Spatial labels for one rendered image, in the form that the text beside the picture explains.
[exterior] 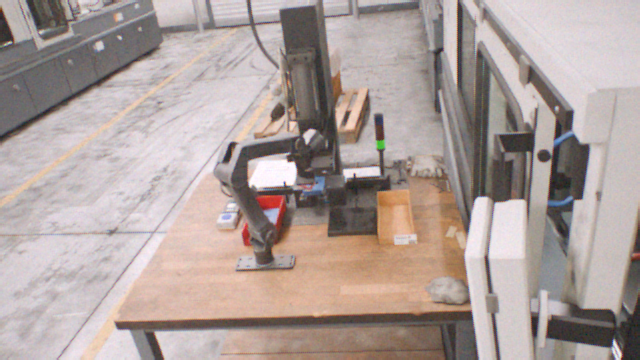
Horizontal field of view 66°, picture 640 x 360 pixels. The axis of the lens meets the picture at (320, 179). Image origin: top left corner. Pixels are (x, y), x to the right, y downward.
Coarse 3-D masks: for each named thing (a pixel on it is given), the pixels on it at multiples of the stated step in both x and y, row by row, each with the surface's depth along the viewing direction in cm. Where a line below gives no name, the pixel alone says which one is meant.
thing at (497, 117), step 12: (492, 84) 132; (492, 96) 133; (492, 108) 134; (504, 108) 116; (492, 120) 135; (504, 120) 117; (492, 132) 135; (504, 132) 118; (492, 144) 136; (492, 156) 137; (516, 156) 105; (480, 168) 163; (516, 168) 106; (480, 180) 164; (516, 180) 106; (480, 192) 165; (516, 192) 107
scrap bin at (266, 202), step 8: (264, 200) 199; (272, 200) 198; (280, 200) 198; (264, 208) 201; (272, 208) 200; (280, 208) 189; (280, 216) 188; (280, 224) 187; (248, 232) 185; (248, 240) 178
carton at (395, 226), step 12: (384, 192) 188; (396, 192) 188; (408, 192) 185; (384, 204) 191; (396, 204) 190; (408, 204) 184; (384, 216) 185; (396, 216) 184; (408, 216) 183; (384, 228) 178; (396, 228) 177; (408, 228) 176; (384, 240) 169; (396, 240) 169; (408, 240) 168
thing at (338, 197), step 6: (294, 192) 195; (300, 192) 195; (330, 192) 194; (336, 192) 194; (342, 192) 193; (306, 198) 196; (312, 198) 200; (330, 198) 195; (336, 198) 195; (342, 198) 195; (300, 204) 198; (306, 204) 197; (312, 204) 198; (330, 204) 196; (336, 204) 196; (342, 204) 196
